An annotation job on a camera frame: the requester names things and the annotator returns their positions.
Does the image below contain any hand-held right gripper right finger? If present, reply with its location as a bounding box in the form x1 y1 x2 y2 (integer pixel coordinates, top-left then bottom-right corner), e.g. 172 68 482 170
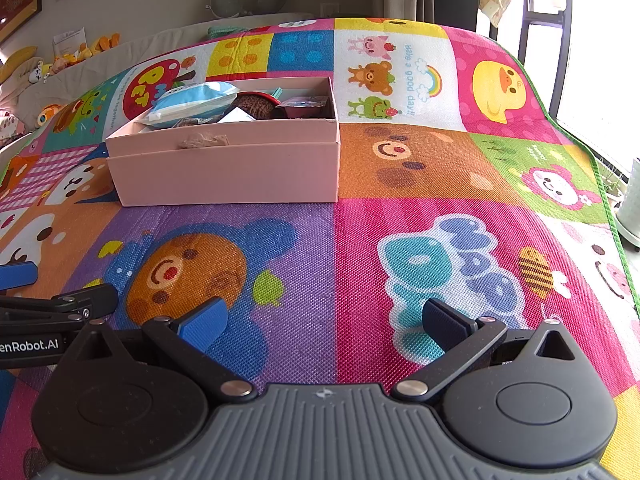
391 298 578 402

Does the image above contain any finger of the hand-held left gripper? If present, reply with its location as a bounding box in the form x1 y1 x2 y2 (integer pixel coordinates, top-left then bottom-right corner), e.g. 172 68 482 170
0 283 119 334
0 261 39 292

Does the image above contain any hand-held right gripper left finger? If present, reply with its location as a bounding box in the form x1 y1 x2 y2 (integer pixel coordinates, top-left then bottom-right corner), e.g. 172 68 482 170
75 296 255 400

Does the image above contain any pink cardboard box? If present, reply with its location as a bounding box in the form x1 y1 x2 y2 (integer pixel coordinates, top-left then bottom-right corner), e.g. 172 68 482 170
105 76 342 208

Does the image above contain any blue white tissue pack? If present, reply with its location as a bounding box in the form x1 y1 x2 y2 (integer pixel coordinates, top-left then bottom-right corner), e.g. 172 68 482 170
133 81 240 129

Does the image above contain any colourful cartoon play mat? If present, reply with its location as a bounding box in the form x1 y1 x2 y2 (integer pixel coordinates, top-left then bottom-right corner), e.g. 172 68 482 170
0 17 640 480

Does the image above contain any orange blue plush toy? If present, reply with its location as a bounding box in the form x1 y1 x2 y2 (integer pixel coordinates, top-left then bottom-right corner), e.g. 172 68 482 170
36 103 64 127

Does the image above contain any pile of small plush toys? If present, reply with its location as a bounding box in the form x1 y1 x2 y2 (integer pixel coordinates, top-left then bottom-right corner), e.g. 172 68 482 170
27 54 77 84

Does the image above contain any yellow plush toy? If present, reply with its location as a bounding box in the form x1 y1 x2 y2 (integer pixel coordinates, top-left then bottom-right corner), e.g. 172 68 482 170
0 46 39 84

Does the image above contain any brown knitted item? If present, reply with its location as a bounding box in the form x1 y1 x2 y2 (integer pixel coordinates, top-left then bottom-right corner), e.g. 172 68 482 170
230 90 279 121

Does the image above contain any white paper card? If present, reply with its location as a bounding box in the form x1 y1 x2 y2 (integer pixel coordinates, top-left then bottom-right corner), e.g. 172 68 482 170
52 29 89 59

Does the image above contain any teal cloth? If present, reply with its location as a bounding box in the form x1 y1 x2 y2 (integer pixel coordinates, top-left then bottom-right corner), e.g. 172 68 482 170
206 24 252 39

